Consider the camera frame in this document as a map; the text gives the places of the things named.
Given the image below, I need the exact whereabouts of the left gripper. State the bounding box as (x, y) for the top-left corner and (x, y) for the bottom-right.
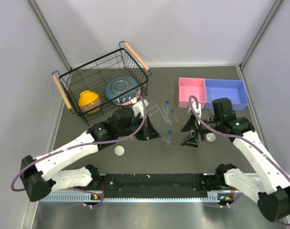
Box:
(117, 114), (161, 140)

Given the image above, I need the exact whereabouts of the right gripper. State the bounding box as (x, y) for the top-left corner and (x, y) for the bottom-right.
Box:
(180, 113), (223, 147)

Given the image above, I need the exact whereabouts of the blue capped tube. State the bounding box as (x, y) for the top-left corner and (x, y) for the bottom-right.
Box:
(171, 109), (178, 122)
(165, 100), (169, 115)
(162, 130), (172, 147)

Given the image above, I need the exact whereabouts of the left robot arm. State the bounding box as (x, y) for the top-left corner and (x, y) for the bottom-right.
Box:
(20, 107), (160, 202)

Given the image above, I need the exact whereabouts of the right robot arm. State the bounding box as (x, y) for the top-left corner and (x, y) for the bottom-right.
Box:
(181, 95), (290, 222)

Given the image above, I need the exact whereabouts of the small white cup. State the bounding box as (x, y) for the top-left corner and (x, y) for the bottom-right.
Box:
(205, 133), (216, 142)

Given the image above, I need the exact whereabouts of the white round lid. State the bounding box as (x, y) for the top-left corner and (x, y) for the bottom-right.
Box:
(114, 146), (125, 156)

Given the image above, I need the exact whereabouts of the pink ceramic plate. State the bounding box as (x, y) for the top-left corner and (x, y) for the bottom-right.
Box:
(111, 87), (141, 106)

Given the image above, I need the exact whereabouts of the pink plastic bin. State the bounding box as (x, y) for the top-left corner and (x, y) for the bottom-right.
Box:
(178, 77), (207, 109)

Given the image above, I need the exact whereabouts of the blue ceramic plate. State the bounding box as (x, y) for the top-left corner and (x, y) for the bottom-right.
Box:
(104, 76), (139, 101)

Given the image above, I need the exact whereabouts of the blue plastic bin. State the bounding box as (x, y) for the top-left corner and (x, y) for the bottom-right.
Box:
(204, 79), (248, 111)

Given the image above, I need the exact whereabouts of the yellow and brown bowl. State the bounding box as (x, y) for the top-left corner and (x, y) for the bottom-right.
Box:
(78, 90), (102, 114)

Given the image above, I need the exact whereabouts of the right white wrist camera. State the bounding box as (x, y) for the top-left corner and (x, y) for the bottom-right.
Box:
(187, 102), (202, 118)

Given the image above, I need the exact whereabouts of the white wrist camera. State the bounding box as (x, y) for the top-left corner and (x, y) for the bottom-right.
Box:
(187, 102), (202, 118)
(132, 98), (149, 118)

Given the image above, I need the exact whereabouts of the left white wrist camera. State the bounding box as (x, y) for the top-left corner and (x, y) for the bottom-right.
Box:
(132, 98), (149, 118)

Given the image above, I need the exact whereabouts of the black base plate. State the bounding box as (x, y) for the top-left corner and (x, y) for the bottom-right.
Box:
(72, 173), (231, 198)

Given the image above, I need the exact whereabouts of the black wire dish basket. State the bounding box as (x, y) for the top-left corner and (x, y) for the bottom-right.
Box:
(53, 41), (152, 124)

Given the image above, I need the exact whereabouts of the grey slotted cable duct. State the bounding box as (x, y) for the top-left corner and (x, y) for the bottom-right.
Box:
(40, 192), (234, 203)

